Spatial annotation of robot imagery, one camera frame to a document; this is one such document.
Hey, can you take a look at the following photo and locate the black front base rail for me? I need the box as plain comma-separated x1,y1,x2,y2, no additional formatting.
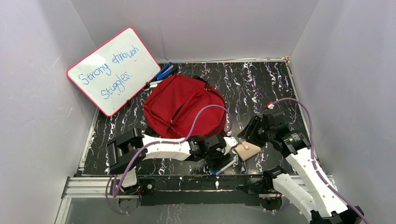
138,175,269,206

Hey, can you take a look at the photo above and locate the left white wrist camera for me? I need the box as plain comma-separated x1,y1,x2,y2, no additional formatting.
222,136,239,155

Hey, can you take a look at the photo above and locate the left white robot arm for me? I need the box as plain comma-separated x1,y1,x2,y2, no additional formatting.
106,128,238,194

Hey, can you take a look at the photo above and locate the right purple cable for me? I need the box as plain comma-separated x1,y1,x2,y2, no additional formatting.
267,98,372,224

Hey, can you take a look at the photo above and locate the black marker blue cap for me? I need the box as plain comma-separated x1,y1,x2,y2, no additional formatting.
209,168,216,175

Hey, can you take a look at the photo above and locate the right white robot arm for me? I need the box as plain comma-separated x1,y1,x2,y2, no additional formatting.
238,112,363,224

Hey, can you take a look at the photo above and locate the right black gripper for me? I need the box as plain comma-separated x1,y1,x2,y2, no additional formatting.
237,115,275,148

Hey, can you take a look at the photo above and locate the beige small wallet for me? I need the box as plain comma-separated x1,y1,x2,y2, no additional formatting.
235,141,262,161

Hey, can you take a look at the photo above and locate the blue stapler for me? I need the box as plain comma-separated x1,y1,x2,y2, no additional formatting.
146,62,176,88

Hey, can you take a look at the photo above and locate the white board pink frame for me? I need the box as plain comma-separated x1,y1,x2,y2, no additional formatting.
66,27,161,117

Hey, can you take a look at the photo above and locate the white pen blue cap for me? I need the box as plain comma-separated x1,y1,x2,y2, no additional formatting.
215,159,238,175

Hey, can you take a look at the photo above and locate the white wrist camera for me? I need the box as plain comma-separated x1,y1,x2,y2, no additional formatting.
222,136,239,155
267,102,275,110

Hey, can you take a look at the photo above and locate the red student backpack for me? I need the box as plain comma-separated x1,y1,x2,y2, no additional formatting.
143,74,227,139

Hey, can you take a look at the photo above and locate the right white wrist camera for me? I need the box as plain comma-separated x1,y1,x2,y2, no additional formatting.
267,102,275,110

